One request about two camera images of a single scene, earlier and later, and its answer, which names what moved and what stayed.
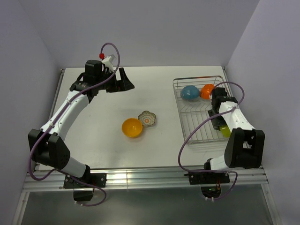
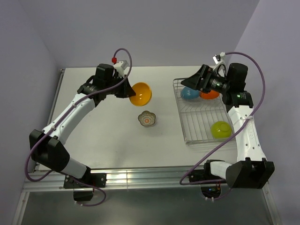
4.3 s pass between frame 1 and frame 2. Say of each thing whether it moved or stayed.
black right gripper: moved
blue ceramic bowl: stayed
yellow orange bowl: moved
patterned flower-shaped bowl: stayed
